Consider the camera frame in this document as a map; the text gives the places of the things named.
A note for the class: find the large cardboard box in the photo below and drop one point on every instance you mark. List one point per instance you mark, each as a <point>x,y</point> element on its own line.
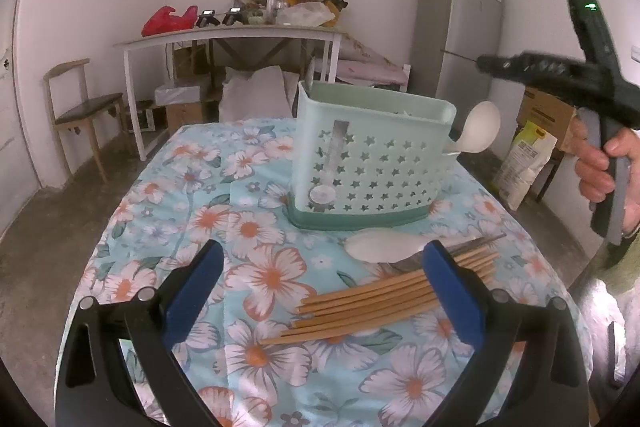
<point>545,112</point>

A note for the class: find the white wall socket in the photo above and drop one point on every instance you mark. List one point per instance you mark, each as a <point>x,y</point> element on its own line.
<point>634,54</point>

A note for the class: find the small cardboard box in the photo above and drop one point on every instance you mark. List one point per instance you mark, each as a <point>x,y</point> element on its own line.
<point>187,114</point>

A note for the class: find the white round ladle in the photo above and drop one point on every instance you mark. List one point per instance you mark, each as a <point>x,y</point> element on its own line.
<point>480,127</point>

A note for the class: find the white plastic bag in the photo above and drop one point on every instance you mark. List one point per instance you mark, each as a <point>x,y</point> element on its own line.
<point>305,14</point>

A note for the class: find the white soup spoon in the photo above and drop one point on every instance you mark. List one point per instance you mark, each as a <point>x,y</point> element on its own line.
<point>375,246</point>

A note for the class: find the person's right hand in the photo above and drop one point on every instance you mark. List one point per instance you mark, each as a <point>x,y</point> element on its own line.
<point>592,167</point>

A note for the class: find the white long table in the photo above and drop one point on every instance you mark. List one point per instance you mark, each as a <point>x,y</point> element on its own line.
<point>225,34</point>

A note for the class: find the black handheld device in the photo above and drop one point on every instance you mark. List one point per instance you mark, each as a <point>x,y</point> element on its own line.
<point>205,18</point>
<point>232,17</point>

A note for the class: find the silver refrigerator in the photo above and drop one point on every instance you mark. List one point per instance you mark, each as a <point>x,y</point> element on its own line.
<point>460,22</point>

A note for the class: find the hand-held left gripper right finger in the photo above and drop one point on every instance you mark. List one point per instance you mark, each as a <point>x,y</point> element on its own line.
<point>452,302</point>

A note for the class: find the white woven sack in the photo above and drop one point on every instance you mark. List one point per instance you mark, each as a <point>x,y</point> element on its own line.
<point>250,94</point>

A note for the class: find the floral blue tablecloth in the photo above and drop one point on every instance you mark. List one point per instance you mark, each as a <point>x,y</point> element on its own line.
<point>280,267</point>

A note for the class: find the green star-cutout utensil holder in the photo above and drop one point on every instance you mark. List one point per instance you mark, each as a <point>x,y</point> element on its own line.
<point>370,157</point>

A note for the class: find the pile of wooden chopsticks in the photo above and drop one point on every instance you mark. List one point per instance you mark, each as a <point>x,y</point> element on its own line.
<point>360,302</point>

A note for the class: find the person's right forearm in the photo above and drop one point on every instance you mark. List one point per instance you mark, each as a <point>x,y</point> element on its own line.
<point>631,257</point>

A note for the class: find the wooden chair dark seat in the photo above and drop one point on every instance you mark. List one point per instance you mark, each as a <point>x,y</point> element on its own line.
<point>87,107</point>

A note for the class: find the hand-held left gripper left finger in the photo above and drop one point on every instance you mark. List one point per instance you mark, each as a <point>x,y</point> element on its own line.
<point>195,292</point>

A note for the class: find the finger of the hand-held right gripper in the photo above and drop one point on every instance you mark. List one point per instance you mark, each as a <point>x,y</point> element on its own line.
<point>530,67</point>

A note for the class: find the yellow plastic bag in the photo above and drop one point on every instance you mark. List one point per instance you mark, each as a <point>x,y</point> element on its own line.
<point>331,14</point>

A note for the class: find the yellow-green rice bag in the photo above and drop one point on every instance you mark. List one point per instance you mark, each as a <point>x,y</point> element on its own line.
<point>525,162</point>

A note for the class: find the red plastic bag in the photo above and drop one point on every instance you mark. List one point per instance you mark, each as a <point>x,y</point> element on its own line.
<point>160,23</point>

